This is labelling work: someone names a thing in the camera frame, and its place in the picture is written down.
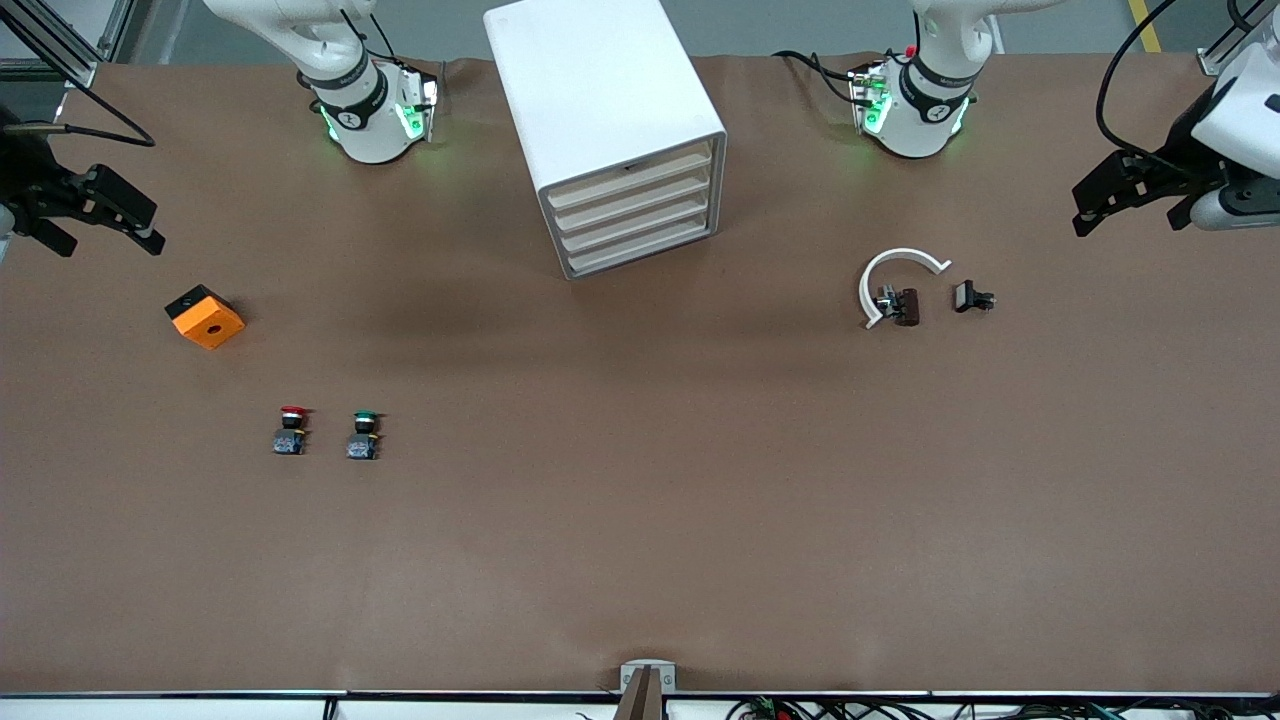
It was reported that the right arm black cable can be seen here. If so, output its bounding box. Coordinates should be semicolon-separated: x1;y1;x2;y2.
0;88;157;148

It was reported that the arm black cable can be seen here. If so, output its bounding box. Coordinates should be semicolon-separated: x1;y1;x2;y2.
0;88;157;148
1097;0;1181;161

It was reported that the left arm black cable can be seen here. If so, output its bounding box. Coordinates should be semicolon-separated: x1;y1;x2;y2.
1097;0;1181;161

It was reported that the black base cable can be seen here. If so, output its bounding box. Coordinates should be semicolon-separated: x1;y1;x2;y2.
772;50;866;106

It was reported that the green push button switch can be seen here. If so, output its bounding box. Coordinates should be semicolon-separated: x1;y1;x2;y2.
345;409;386;462

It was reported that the aluminium frame profile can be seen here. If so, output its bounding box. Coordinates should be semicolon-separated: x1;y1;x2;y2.
0;0;136;89
1198;15;1263;77

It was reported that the orange and black button box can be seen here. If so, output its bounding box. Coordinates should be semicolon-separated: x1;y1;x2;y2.
164;284;246;351

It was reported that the red push button switch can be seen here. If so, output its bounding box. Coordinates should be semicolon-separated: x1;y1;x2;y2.
272;405;313;457

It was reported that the white curved plastic ring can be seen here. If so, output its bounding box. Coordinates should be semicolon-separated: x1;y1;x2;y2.
858;247;953;330

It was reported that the brown block with metal clip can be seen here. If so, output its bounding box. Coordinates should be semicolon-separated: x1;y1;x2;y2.
876;285;921;328

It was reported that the brown camera pole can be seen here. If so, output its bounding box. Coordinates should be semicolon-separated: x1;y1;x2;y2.
612;667;667;720

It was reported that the grey metal edge bracket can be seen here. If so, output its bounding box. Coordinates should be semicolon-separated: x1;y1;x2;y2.
619;659;678;694

